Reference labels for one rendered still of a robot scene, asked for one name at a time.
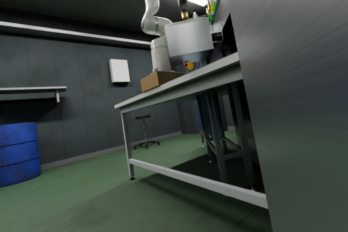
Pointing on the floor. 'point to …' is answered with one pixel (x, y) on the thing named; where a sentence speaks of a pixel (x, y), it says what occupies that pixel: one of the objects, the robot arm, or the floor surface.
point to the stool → (145, 133)
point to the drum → (18, 153)
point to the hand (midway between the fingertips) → (184, 10)
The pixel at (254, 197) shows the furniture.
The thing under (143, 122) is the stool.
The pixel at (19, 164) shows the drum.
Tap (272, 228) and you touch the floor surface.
